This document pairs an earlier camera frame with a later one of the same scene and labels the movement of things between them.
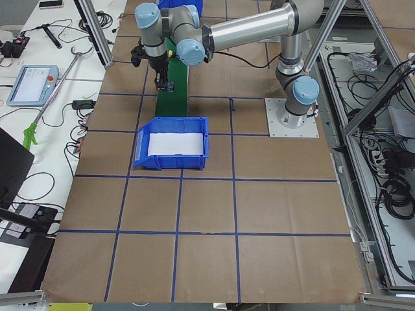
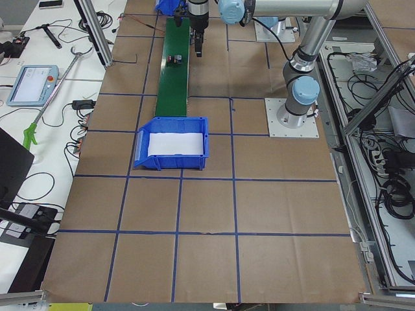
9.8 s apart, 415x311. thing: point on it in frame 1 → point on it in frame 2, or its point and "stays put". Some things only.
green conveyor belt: x=174 y=103 stays put
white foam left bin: x=179 y=143 stays put
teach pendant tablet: x=33 y=85 stays put
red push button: x=166 y=87 → x=176 y=59
